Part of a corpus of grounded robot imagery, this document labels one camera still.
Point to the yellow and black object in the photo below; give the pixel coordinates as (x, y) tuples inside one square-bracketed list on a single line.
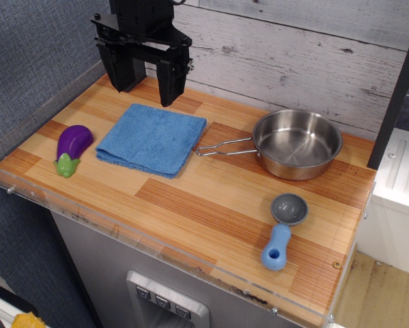
[(13, 308)]

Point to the grey toy fridge cabinet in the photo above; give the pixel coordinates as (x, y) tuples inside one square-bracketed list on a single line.
[(103, 262)]

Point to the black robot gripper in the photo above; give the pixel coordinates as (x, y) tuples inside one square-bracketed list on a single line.
[(143, 30)]

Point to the stainless steel pan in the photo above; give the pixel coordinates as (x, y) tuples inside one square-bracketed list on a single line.
[(292, 144)]

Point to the white toy sink unit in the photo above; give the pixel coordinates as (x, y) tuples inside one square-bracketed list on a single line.
[(383, 232)]

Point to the purple toy eggplant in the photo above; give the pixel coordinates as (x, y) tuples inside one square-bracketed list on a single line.
[(73, 141)]

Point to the blue and grey toy spoon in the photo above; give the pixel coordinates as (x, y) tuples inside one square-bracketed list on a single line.
[(288, 210)]

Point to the clear acrylic guard rail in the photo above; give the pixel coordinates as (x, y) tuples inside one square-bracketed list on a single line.
[(215, 215)]

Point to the blue folded cloth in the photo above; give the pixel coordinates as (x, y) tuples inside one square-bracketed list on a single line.
[(151, 140)]

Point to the silver dispenser button panel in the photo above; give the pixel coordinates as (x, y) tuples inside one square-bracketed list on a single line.
[(158, 305)]

